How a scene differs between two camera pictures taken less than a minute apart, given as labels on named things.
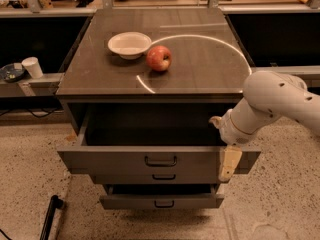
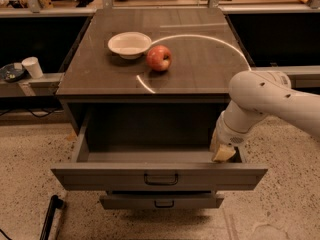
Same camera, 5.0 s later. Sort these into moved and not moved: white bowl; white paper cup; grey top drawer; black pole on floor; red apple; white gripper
Moved: grey top drawer; white gripper
Not moved: black pole on floor; white paper cup; red apple; white bowl
